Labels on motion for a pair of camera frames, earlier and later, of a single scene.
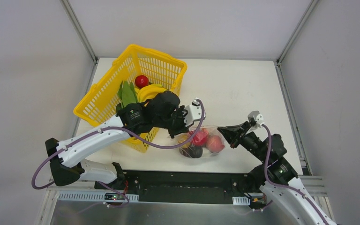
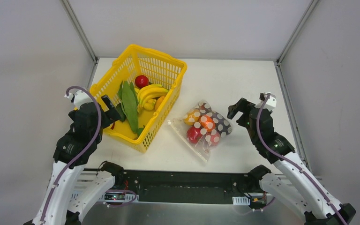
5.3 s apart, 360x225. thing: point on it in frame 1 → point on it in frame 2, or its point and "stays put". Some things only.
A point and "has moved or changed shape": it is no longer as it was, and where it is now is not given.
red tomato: x=141 y=81 stays put
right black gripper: x=239 y=137 → x=246 y=109
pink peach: x=214 y=143 has moved or changed shape
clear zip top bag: x=209 y=141 has moved or changed shape
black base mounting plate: x=179 y=187 stays put
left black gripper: x=179 y=121 → x=106 y=109
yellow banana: x=146 y=92 stays put
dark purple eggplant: x=192 y=152 → x=223 y=127
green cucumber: x=126 y=93 stays put
